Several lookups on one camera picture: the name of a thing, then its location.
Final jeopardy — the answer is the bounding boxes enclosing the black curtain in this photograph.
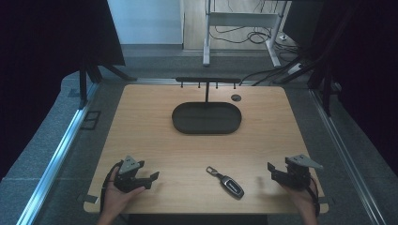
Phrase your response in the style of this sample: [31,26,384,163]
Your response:
[308,0,398,177]
[0,0,127,182]

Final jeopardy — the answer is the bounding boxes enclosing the person's right hand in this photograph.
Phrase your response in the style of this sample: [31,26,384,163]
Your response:
[281,183,321,218]

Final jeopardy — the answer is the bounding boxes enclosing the white wall panel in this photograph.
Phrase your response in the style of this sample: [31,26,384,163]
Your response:
[106,0,186,45]

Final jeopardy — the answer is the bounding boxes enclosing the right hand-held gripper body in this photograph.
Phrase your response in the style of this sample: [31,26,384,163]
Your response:
[282,154,324,192]

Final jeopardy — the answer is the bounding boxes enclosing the black floor cables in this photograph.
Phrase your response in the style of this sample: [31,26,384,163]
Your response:
[208,0,314,87]

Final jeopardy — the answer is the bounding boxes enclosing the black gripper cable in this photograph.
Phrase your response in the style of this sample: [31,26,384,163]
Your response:
[308,174,321,218]
[99,159,125,215]

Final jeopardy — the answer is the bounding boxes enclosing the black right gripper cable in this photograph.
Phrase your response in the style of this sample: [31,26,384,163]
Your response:
[308,174,321,218]

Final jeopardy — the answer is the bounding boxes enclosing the aluminium rail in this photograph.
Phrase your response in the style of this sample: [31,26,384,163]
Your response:
[16,82,100,225]
[308,88,388,225]

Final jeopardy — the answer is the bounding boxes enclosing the black key rack with tray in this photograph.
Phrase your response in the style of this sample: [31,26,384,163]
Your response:
[171,76,243,136]

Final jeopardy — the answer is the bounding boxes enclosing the black rectangular floor frame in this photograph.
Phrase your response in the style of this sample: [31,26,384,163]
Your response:
[80,110,102,131]

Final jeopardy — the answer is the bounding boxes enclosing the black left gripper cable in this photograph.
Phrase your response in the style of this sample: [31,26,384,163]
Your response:
[99,159,125,215]

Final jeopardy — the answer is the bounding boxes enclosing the white power strip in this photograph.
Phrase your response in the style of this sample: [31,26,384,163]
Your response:
[286,63,304,75]

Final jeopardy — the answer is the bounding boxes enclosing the black tape strip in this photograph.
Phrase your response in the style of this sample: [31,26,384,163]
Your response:
[76,193,100,204]

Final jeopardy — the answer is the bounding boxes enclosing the black metal stand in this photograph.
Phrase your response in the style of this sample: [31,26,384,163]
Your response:
[271,52,333,117]
[78,60,138,111]

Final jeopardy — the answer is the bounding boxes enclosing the black car key with keyring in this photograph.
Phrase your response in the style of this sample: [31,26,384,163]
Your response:
[206,165,245,200]

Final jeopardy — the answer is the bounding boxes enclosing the white metal desk frame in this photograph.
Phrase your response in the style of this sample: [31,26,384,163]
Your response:
[202,0,289,68]

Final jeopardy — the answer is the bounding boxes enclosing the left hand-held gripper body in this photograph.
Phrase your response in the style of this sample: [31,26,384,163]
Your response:
[113,155,141,194]

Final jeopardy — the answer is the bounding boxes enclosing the person's left hand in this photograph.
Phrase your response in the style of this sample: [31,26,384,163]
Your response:
[100,167,147,218]

